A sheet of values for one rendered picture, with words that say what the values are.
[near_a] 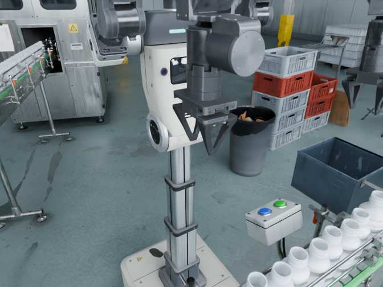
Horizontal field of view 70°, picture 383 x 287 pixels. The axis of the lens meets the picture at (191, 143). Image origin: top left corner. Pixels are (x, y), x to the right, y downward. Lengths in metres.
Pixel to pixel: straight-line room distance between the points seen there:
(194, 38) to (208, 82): 0.07
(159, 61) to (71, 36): 3.12
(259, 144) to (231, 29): 2.36
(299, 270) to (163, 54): 0.67
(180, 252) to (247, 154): 1.55
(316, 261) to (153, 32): 0.77
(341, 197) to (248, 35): 1.16
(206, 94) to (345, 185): 1.06
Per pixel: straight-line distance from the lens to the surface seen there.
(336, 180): 1.42
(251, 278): 0.60
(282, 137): 3.51
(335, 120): 4.51
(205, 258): 1.77
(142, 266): 1.76
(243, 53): 0.37
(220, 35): 0.38
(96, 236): 2.36
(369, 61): 0.75
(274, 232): 0.79
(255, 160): 2.79
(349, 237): 0.77
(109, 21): 0.73
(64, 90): 4.13
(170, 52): 0.89
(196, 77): 0.43
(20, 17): 4.06
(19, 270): 2.36
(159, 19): 0.95
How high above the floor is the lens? 1.63
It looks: 28 degrees down
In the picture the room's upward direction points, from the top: straight up
